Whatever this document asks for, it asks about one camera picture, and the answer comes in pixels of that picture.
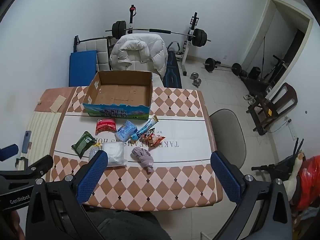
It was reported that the black metal frame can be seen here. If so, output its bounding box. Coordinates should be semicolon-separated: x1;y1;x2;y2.
251;155;298;180

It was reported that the blue phone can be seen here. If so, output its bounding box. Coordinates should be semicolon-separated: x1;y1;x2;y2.
22;130;32;154

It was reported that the cardboard box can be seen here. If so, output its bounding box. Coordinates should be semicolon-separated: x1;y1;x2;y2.
82;70;153;119

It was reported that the long barbell with black plates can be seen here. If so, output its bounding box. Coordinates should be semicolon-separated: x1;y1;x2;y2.
105;20;212;48

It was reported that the red snack packet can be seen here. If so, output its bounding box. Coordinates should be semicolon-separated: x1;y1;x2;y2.
96;118;117;133

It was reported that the clear bag with yellow tie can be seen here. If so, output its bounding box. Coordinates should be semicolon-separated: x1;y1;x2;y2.
89;142;104;163

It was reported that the green packet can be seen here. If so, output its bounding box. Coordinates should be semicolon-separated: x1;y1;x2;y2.
71;131;97;158

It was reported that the white plastic bag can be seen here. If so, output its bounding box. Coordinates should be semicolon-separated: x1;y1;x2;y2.
101;142;127;167

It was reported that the black and blue weight bench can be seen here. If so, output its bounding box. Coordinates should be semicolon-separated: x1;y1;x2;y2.
162;41;183;88

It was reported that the brown wooden chair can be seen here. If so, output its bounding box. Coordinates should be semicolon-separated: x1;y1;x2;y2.
246;82;298;136

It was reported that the orange cartoon snack packet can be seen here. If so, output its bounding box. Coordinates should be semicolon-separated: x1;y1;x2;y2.
140;129;166;148

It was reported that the white power strip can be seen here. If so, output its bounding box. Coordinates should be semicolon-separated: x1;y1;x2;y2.
287;122;297;140

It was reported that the black router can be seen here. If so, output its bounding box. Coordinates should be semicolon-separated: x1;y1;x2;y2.
291;137;305;157

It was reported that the tan paper piece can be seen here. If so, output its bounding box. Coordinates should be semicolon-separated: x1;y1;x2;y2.
50;95;67;113

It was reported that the white tufted chair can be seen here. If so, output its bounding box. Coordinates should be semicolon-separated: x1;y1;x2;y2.
76;38;111;71

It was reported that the white door frame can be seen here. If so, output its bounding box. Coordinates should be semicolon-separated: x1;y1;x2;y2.
241;0;314;85

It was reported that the red plastic bag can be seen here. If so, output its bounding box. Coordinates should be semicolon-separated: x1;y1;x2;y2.
295;155;320;212

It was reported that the blue folded mat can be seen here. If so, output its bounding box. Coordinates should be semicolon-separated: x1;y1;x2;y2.
69;50;97;87

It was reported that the short barbell with black plates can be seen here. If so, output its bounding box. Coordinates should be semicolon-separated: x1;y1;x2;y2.
202;57;242;76

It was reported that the white puffer jacket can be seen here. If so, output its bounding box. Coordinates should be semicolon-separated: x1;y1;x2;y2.
109;34;168;78

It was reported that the black metal bar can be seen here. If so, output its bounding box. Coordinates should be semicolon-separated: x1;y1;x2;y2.
73;35;105;53

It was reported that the grey sock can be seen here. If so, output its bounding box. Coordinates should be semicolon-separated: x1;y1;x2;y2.
132;147;154;173

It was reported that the white goose plush toy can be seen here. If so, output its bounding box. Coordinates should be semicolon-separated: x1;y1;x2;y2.
285;150;306;200

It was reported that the grey plastic chair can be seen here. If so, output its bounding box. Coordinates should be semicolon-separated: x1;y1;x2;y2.
209;109;247;170

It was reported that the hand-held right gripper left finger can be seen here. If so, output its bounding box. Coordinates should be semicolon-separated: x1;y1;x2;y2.
26;150;109;240

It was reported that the dark low bench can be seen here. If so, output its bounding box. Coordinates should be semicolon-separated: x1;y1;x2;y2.
240;70;273;98

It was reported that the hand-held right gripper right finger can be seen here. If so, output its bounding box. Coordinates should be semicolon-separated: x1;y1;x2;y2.
210;152;293;240

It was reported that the long blue snack bar packet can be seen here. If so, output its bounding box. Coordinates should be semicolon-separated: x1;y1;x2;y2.
130;115;159;140

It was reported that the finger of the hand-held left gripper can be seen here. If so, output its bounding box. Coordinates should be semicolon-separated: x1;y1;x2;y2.
15;155;54;181
0;144;19;162

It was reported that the black exercise machine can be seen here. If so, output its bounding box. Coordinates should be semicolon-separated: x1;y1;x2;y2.
260;55;290;87

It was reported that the person's dark clothing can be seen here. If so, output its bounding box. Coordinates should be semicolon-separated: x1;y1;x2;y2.
84;209;170;240

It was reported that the white bench press rack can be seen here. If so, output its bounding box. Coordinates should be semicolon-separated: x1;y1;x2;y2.
125;4;200;77

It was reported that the light blue snack packet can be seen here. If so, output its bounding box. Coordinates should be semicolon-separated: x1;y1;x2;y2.
117;120;139;142

